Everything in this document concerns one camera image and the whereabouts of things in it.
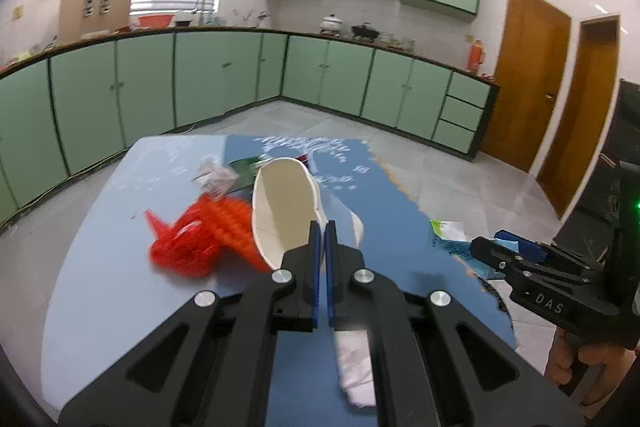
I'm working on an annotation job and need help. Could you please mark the orange thermos flask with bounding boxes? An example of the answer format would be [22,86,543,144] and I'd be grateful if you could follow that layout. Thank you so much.
[466,39,485,75]

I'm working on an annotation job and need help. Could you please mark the black glass cabinet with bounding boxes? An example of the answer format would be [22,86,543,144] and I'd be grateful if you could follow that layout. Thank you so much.
[554,80,640,260]

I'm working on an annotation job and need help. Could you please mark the blue tree-print tablecloth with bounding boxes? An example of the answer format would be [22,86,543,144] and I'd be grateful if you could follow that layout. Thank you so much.
[41,135,515,409]

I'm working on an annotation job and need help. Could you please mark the right hand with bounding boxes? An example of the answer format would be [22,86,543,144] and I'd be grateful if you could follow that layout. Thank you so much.
[544,328,640,408]

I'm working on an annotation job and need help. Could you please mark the green lower kitchen cabinets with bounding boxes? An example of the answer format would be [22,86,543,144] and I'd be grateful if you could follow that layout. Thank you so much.
[1,28,498,222]

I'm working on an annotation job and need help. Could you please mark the light blue snack wrapper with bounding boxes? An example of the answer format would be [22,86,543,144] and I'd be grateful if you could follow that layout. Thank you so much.
[431,220,504,281]

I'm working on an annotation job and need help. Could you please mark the green silver snack wrapper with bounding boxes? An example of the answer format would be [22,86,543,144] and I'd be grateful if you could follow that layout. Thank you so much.
[228,156,264,193]

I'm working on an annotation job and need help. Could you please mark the black wok pan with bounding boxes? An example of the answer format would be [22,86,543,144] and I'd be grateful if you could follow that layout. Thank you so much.
[350,23,380,42]

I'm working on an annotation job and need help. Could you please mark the blue white paper cup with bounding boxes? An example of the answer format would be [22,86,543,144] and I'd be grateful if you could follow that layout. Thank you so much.
[252,157,364,270]

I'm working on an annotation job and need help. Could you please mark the brown wooden door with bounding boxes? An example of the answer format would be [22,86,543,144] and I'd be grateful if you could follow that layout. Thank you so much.
[537,15,620,217]
[482,0,572,172]

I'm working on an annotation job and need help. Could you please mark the red plastic basin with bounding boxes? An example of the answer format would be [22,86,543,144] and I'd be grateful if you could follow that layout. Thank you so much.
[138,14,175,29]

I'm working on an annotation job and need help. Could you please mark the brown cardboard box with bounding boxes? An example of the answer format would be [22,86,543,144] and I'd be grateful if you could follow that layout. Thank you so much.
[58,0,131,46]

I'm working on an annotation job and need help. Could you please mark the orange foam fruit net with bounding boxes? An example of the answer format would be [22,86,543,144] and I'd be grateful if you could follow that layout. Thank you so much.
[194,194,271,273]

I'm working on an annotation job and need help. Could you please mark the white tissue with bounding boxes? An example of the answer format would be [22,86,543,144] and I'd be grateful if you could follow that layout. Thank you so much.
[334,329,376,409]

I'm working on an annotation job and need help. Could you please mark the red plastic bag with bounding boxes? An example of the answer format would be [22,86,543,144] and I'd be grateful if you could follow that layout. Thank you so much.
[144,205,222,277]

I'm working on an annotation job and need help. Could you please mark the white cooking pot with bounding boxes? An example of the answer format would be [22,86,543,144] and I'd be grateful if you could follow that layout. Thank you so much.
[320,14,343,37]

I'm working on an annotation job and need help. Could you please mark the white paper scrap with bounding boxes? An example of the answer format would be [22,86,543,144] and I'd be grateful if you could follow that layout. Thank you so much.
[192,156,240,199]

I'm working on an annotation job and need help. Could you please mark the steel kitchen faucet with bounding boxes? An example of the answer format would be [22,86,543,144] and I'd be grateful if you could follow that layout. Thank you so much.
[193,0,206,26]

